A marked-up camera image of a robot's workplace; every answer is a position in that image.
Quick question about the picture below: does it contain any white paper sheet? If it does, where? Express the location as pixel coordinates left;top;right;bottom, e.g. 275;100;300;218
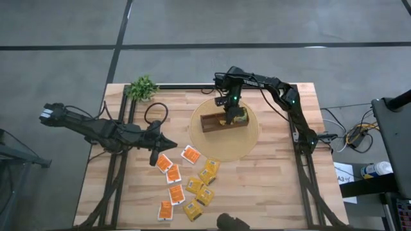
333;162;358;205

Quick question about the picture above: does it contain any green plant in white pot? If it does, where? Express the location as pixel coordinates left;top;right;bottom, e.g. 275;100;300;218
125;74;161;103

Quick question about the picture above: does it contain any yellow tea packet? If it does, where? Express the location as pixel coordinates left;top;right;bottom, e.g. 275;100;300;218
185;177;204;195
198;168;217;186
195;186;216;207
183;199;204;222
205;158;222;176

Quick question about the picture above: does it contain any round woven placemat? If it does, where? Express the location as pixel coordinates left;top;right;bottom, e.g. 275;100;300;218
188;97;260;163

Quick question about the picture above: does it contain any wooden tea organizer box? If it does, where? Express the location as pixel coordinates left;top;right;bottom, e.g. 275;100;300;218
200;107;250;133

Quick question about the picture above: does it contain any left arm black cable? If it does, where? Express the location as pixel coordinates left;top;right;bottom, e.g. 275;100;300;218
64;101;170;134

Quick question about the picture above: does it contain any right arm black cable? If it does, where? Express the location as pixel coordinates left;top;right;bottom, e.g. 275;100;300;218
201;73;225;96

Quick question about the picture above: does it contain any black power supply brick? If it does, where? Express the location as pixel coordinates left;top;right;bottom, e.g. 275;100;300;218
348;130;366;149

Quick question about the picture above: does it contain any yellow cable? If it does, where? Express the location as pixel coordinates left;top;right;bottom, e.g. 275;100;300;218
345;123;380;145

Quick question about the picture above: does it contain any white bottle with blue label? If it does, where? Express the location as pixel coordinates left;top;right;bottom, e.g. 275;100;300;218
360;161;394;180

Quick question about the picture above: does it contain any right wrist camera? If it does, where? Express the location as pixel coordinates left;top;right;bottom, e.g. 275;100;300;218
214;95;230;107

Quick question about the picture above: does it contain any grey metal stand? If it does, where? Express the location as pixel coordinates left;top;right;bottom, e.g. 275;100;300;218
0;128;52;231

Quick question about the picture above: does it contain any black cart shelf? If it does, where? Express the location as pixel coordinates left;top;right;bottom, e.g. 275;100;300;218
339;173;401;198

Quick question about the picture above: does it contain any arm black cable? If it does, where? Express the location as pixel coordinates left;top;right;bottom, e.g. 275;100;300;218
64;101;170;134
201;73;225;96

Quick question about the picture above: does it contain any black keyboard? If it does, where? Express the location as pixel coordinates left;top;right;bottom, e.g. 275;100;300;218
394;198;411;231

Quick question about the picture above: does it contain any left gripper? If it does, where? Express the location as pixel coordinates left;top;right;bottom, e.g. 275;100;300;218
140;121;178;167

